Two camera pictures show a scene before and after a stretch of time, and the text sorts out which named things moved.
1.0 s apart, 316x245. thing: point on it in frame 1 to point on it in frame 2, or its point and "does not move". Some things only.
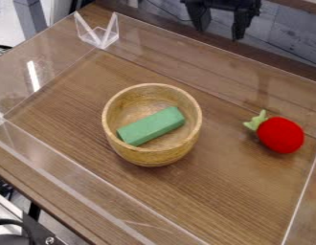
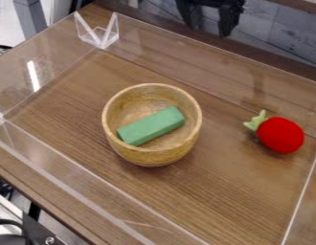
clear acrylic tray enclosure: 166,136 does not move
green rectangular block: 139,131 does not move
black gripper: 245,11 to 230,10
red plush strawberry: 277,132 does not move
